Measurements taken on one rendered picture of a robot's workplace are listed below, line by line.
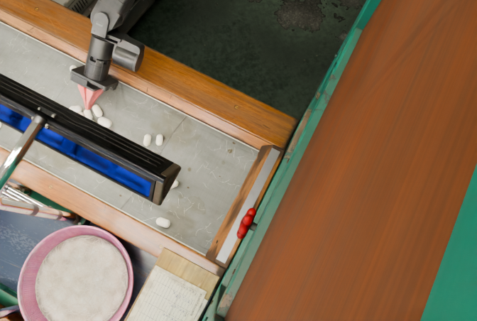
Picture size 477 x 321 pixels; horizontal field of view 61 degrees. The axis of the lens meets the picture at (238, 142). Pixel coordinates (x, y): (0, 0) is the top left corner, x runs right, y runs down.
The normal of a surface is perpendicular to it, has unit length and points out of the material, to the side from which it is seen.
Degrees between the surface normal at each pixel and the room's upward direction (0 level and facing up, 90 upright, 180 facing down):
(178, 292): 0
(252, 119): 0
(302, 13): 0
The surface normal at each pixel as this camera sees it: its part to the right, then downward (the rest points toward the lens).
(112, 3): -0.09, 0.48
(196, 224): 0.03, -0.25
